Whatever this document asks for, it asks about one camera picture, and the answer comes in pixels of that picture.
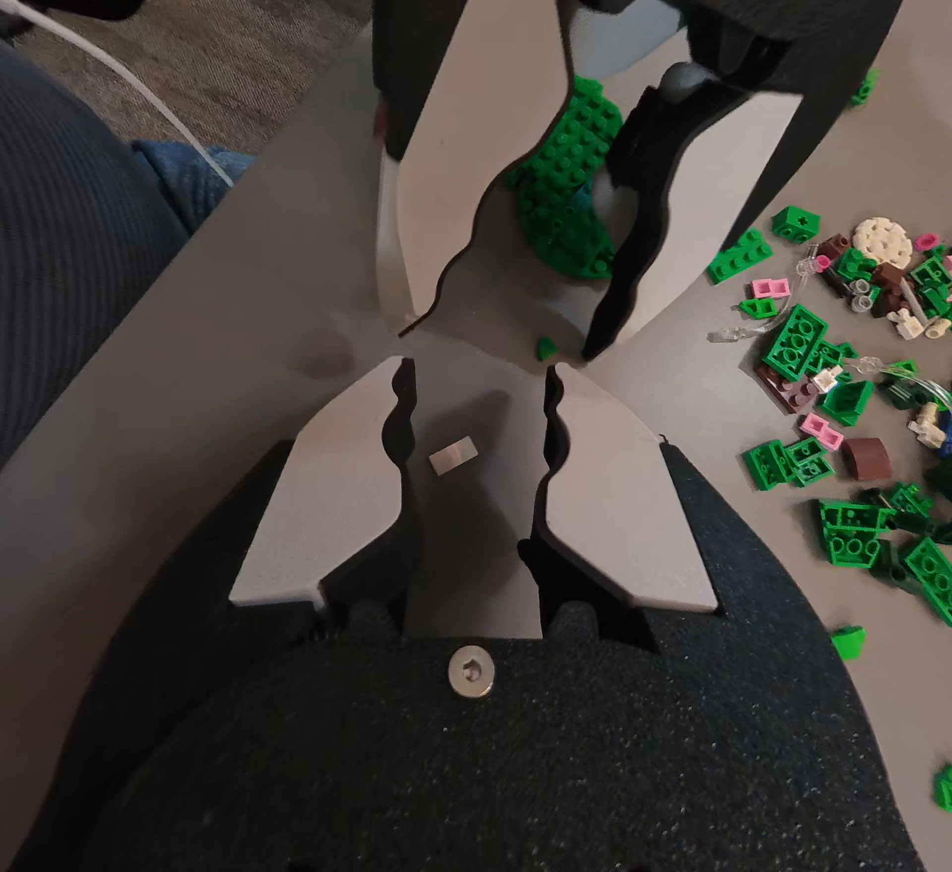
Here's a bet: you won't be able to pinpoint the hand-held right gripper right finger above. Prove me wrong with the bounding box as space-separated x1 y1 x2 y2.
518 362 719 638

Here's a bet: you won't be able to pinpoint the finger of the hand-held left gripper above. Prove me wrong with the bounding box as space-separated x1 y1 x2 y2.
581 62 812 366
377 0 577 340

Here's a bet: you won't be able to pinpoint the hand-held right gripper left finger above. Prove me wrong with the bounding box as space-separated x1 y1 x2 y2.
228 356 425 617

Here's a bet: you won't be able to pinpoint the green lego plate assembly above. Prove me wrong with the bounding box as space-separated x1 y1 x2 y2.
506 76 626 282

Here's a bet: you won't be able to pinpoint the tan curved lego piece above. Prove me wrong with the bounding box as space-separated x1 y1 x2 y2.
430 435 481 477

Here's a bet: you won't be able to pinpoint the cluster of green lego parts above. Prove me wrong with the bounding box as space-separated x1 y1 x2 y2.
703 62 952 813

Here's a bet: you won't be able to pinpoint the person's blue jeans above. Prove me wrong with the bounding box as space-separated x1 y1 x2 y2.
131 140 257 233

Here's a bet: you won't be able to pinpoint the white cable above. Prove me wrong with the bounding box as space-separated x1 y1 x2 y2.
0 0 239 191

